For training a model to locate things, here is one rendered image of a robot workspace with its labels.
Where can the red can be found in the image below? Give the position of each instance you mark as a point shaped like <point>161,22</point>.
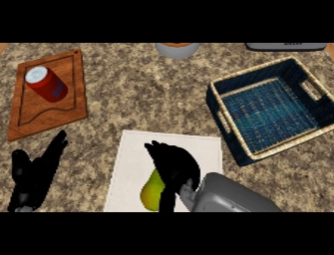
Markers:
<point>50,84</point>

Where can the grey round pot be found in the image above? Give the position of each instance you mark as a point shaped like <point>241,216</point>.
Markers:
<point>177,50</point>

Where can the brown wooden cutting board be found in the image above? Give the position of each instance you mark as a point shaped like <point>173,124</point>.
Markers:
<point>47,109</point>

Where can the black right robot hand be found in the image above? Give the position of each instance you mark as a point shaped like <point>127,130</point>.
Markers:
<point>174,162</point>

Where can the blue wicker basket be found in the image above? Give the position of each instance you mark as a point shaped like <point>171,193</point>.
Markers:
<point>273,109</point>

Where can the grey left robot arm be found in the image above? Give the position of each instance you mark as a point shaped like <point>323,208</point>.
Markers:
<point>26,208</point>

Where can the dark grey appliance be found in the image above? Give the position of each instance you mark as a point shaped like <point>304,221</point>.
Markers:
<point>286,46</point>

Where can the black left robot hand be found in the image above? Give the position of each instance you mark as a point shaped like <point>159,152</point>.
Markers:
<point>40,169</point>

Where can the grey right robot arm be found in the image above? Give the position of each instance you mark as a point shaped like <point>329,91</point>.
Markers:
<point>229,196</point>

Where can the green yellow pear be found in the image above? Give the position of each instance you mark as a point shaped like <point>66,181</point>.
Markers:
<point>152,192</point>

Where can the white placemat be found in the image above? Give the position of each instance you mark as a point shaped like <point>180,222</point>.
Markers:
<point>131,172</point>

